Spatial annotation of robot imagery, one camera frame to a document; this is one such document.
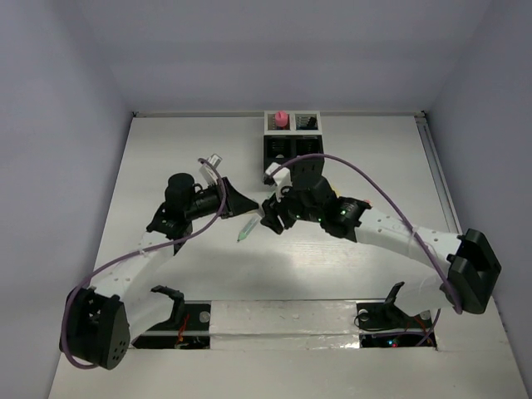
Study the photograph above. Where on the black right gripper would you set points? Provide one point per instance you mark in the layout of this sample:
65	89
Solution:
271	217

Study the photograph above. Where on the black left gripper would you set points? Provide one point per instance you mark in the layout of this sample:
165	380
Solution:
236	203

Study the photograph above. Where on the pink bottle of pens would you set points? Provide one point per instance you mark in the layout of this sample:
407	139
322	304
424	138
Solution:
281	120

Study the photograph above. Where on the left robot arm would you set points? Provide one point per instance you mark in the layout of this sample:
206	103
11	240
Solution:
118	302

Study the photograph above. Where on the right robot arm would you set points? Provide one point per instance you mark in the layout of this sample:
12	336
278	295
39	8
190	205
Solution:
465	266

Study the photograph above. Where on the clear green highlighter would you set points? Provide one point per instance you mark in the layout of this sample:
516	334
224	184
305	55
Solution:
248	228

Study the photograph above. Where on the black slotted organizer box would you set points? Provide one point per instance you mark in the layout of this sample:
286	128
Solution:
292	146

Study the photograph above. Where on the white slotted organizer box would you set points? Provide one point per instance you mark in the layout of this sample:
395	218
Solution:
292	130

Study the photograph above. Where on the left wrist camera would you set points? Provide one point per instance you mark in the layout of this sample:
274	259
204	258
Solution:
208	168

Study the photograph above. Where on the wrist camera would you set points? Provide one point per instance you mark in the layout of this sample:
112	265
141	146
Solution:
208	168
277	177

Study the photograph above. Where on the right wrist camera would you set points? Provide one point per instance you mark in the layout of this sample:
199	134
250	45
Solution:
277	177

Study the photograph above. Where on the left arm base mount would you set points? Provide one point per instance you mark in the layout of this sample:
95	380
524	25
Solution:
185	328

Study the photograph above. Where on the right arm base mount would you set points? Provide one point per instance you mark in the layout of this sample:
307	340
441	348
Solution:
384	325

